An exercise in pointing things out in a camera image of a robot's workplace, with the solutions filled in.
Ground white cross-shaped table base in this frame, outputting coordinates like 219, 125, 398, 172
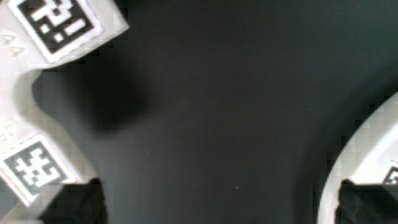
0, 0, 131, 224

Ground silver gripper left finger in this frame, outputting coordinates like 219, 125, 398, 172
39, 178, 107, 224

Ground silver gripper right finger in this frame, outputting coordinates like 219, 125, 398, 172
336, 180, 398, 224

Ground white round table top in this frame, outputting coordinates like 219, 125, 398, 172
316, 93, 398, 224

